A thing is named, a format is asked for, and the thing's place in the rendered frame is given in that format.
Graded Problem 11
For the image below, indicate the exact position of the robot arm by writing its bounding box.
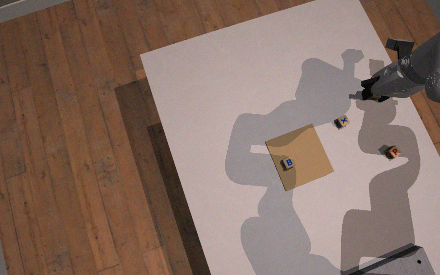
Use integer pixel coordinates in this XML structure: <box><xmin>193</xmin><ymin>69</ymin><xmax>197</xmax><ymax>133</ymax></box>
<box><xmin>385</xmin><ymin>32</ymin><xmax>440</xmax><ymax>103</ymax></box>

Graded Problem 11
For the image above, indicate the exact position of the tan square mat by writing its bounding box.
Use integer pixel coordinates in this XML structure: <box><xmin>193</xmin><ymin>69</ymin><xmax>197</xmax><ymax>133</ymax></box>
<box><xmin>265</xmin><ymin>124</ymin><xmax>334</xmax><ymax>191</ymax></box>

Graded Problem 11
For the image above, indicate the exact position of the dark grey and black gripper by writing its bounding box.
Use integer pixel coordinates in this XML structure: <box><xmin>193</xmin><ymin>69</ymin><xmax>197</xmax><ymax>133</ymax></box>
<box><xmin>361</xmin><ymin>60</ymin><xmax>425</xmax><ymax>102</ymax></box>

